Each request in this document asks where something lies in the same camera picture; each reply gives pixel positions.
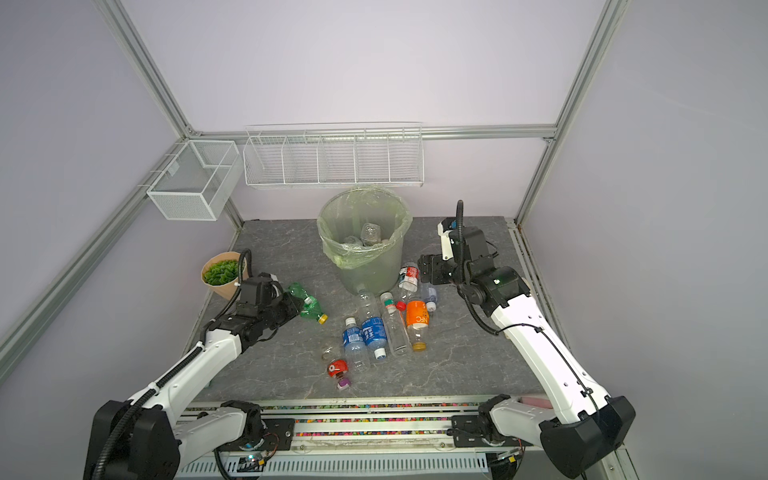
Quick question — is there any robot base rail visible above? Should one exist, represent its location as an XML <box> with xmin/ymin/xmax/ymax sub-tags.
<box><xmin>178</xmin><ymin>395</ymin><xmax>562</xmax><ymax>479</ymax></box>

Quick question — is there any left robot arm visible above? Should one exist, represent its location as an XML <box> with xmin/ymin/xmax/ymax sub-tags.
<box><xmin>83</xmin><ymin>249</ymin><xmax>301</xmax><ymax>479</ymax></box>

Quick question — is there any small blue label bottle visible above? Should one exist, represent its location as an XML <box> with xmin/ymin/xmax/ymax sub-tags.
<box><xmin>342</xmin><ymin>317</ymin><xmax>369</xmax><ymax>371</ymax></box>

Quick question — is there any white wire wall basket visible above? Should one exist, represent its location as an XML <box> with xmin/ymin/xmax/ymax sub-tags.
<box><xmin>243</xmin><ymin>122</ymin><xmax>425</xmax><ymax>189</ymax></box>

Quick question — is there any red label purple cap bottle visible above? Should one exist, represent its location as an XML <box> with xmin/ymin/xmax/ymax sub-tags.
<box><xmin>326</xmin><ymin>359</ymin><xmax>351</xmax><ymax>390</ymax></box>

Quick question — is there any aluminium frame corner post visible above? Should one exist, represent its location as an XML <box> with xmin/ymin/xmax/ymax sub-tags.
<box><xmin>93</xmin><ymin>0</ymin><xmax>197</xmax><ymax>139</ymax></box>

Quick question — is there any blue label bottle white cap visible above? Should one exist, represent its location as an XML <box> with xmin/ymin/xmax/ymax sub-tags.
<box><xmin>357</xmin><ymin>290</ymin><xmax>388</xmax><ymax>363</ymax></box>

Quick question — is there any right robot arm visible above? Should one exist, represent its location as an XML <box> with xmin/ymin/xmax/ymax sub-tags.
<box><xmin>418</xmin><ymin>203</ymin><xmax>636</xmax><ymax>479</ymax></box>

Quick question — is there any green artificial plant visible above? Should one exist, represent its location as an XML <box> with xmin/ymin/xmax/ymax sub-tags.
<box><xmin>202</xmin><ymin>259</ymin><xmax>241</xmax><ymax>287</ymax></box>

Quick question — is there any clear bottle blue cap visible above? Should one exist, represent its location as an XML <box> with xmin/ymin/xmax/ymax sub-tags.
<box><xmin>420</xmin><ymin>282</ymin><xmax>437</xmax><ymax>313</ymax></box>

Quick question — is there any purple pink tool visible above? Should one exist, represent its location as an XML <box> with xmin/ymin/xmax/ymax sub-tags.
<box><xmin>518</xmin><ymin>396</ymin><xmax>553</xmax><ymax>409</ymax></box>

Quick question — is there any crushed green bottle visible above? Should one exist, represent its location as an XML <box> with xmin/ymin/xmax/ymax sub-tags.
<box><xmin>288</xmin><ymin>282</ymin><xmax>328</xmax><ymax>325</ymax></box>

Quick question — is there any clear bottle yellow cap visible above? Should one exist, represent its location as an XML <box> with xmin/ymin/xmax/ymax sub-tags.
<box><xmin>321</xmin><ymin>344</ymin><xmax>343</xmax><ymax>363</ymax></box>

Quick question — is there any right aluminium frame post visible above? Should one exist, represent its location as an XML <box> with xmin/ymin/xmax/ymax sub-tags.
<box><xmin>514</xmin><ymin>0</ymin><xmax>629</xmax><ymax>228</ymax></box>

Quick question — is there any white mesh side basket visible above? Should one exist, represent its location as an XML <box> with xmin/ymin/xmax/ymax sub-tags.
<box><xmin>148</xmin><ymin>140</ymin><xmax>244</xmax><ymax>221</ymax></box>

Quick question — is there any beige plant pot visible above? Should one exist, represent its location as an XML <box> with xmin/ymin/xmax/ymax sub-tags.
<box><xmin>201</xmin><ymin>251</ymin><xmax>250</xmax><ymax>300</ymax></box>

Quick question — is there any clear bottle green cap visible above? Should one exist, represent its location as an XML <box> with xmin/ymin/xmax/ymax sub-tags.
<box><xmin>380</xmin><ymin>292</ymin><xmax>411</xmax><ymax>355</ymax></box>

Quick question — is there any orange label bottle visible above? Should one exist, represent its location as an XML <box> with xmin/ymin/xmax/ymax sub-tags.
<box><xmin>406</xmin><ymin>300</ymin><xmax>429</xmax><ymax>351</ymax></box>

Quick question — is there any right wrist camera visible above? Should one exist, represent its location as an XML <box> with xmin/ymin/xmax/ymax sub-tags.
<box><xmin>437</xmin><ymin>217</ymin><xmax>458</xmax><ymax>261</ymax></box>

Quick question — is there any red label cola bottle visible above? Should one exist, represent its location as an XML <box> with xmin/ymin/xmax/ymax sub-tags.
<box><xmin>398</xmin><ymin>262</ymin><xmax>420</xmax><ymax>293</ymax></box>

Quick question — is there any green bagged waste bin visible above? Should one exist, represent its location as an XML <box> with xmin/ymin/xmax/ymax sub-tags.
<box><xmin>317</xmin><ymin>186</ymin><xmax>413</xmax><ymax>295</ymax></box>

